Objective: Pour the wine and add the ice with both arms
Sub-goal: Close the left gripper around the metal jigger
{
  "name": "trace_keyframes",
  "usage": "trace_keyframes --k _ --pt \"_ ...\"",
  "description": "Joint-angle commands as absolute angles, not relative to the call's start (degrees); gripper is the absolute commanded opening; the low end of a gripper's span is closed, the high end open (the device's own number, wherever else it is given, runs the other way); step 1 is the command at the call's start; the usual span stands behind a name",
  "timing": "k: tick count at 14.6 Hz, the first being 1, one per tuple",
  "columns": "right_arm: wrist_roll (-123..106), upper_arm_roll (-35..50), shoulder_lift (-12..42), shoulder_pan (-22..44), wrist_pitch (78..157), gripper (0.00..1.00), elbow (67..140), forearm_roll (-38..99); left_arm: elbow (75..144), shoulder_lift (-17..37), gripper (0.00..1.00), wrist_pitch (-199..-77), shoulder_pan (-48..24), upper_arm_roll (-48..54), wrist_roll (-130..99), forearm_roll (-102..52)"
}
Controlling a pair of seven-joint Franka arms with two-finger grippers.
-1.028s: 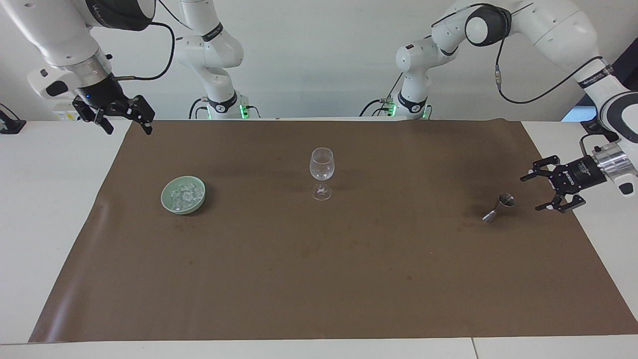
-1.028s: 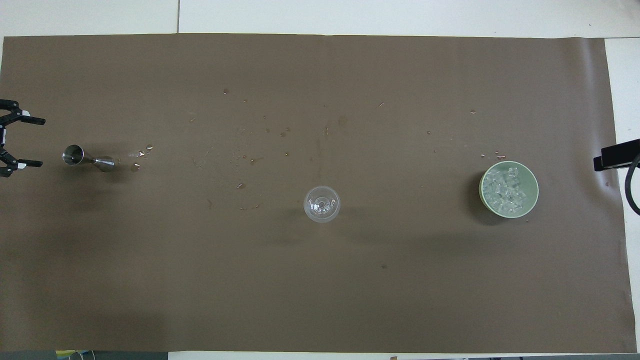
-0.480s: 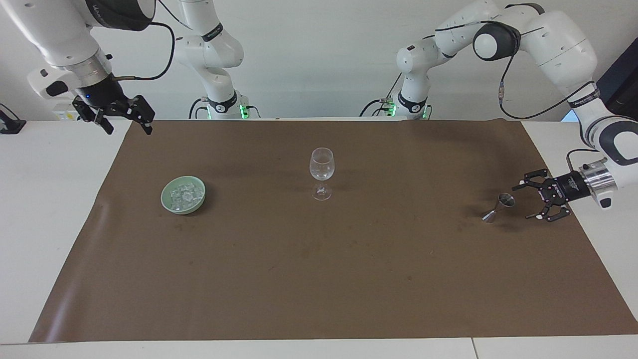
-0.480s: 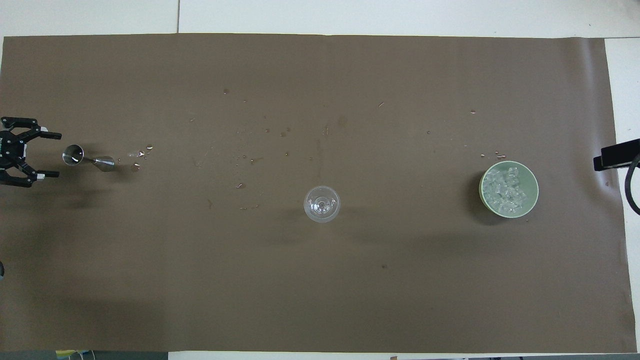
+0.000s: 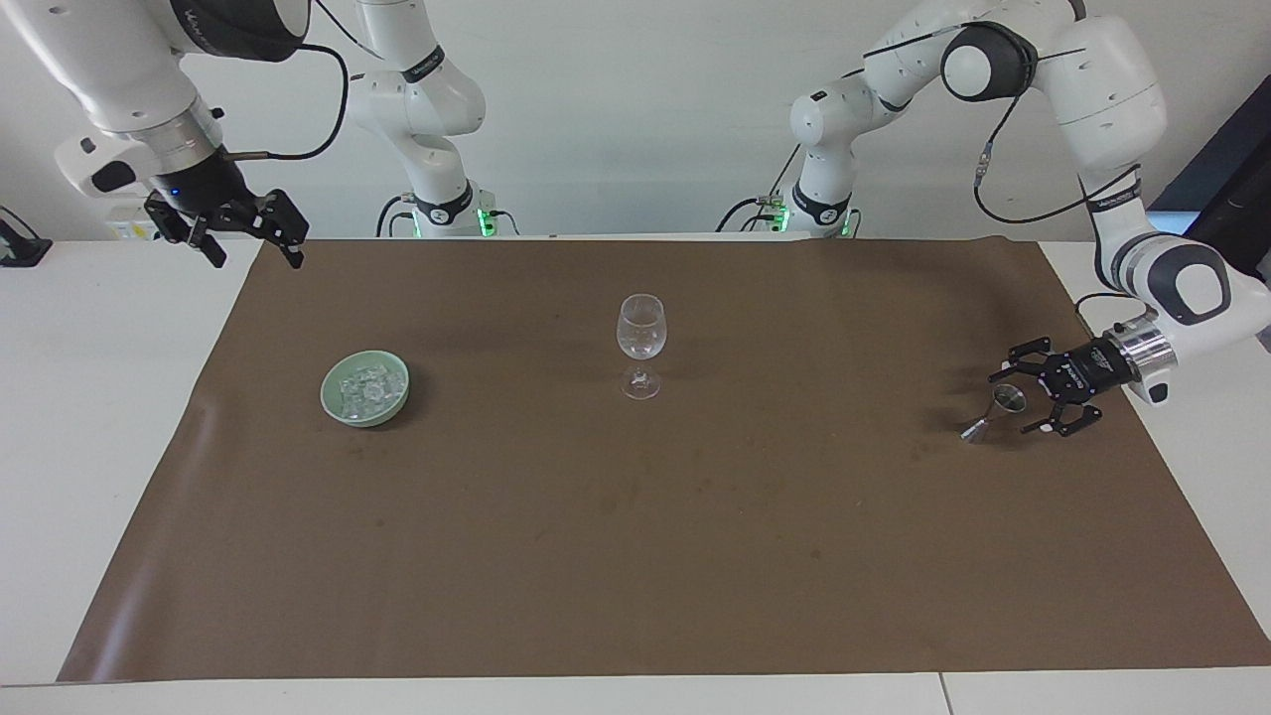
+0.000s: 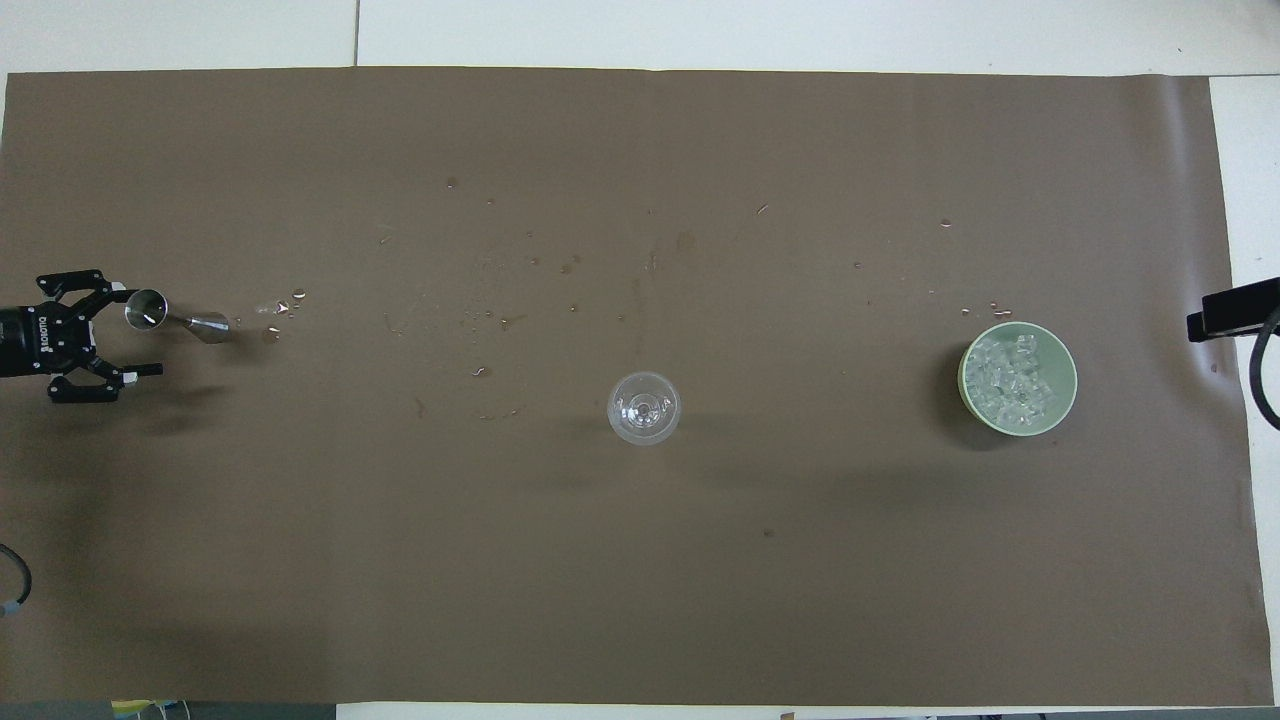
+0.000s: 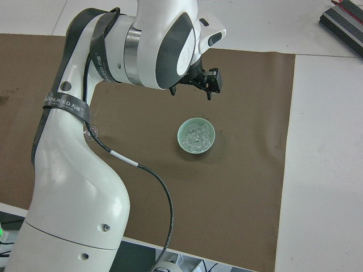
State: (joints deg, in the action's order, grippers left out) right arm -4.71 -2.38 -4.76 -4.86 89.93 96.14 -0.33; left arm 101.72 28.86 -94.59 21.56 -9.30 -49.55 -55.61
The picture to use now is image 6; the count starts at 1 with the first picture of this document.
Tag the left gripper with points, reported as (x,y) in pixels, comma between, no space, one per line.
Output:
(35,338)

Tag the clear ice cubes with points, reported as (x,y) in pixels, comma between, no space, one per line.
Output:
(1012,380)

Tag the silver metal jigger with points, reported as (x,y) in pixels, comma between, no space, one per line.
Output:
(150,308)

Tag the clear glass cup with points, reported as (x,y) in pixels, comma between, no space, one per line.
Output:
(644,407)

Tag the green bowl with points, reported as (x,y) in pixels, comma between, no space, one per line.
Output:
(1068,385)

